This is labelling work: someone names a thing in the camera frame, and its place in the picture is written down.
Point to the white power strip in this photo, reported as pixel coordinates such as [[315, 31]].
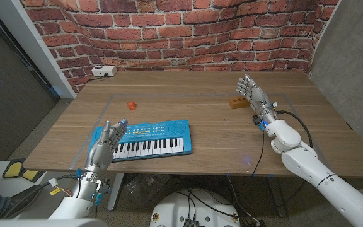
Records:
[[103, 70]]

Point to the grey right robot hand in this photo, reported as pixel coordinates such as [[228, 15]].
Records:
[[257, 94]]

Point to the grey table leg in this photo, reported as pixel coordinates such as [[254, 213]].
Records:
[[276, 195]]

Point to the black shoe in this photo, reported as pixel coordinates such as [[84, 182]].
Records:
[[22, 200]]

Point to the printed red brick backdrop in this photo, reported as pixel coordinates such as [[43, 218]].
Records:
[[181, 31]]

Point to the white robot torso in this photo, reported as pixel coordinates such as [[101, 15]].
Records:
[[43, 224]]

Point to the small orange ball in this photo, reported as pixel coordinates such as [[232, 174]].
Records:
[[131, 106]]

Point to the yellow black foot pedal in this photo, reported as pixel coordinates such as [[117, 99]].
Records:
[[13, 168]]

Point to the orange block with holes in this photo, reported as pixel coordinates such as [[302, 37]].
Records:
[[238, 103]]

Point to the white door frame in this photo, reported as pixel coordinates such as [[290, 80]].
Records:
[[27, 41]]

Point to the white floor platform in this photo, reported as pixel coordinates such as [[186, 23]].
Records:
[[54, 175]]

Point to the clear plastic bag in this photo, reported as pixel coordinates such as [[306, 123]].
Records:
[[143, 189]]

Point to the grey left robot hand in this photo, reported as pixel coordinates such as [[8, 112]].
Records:
[[101, 154]]

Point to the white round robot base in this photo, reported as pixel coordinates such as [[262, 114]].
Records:
[[175, 208]]

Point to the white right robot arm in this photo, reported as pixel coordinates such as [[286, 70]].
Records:
[[310, 164]]

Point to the blue toy piano keyboard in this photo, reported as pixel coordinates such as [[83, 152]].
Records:
[[169, 132]]

